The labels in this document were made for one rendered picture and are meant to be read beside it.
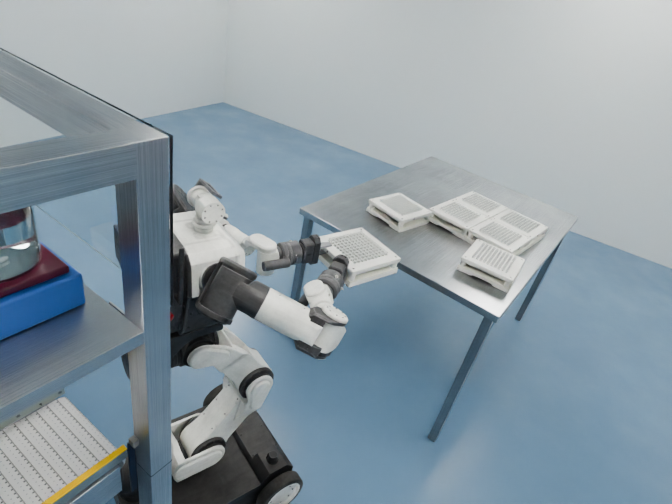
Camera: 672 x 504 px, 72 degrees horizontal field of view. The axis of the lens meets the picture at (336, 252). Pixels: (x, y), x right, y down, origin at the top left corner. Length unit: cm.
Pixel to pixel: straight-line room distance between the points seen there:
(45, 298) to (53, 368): 13
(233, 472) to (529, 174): 433
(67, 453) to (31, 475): 8
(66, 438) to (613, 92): 496
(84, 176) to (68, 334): 35
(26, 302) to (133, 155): 34
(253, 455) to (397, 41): 458
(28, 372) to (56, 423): 50
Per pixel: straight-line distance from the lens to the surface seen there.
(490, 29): 532
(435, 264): 219
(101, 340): 94
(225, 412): 192
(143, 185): 78
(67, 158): 70
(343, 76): 591
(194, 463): 196
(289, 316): 116
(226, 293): 116
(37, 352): 94
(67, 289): 98
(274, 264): 160
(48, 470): 133
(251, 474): 211
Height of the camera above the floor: 197
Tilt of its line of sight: 32 degrees down
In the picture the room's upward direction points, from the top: 12 degrees clockwise
